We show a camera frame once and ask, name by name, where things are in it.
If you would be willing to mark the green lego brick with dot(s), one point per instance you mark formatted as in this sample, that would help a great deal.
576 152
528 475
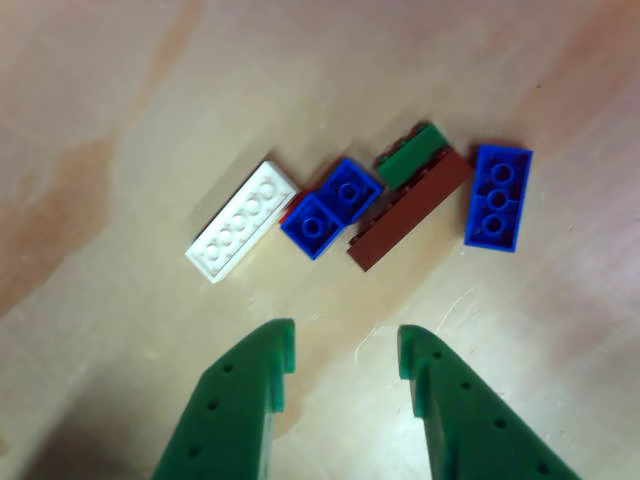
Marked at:
410 160

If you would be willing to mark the red lego brick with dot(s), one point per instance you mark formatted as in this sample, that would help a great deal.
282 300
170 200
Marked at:
285 216

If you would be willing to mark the white long lego brick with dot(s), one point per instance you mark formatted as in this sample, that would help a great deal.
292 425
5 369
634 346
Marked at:
240 225

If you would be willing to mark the brown long lego brick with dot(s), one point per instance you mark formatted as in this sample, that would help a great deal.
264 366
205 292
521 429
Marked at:
415 212

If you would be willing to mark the blue 2x4 lego brick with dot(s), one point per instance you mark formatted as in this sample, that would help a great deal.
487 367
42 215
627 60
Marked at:
500 235

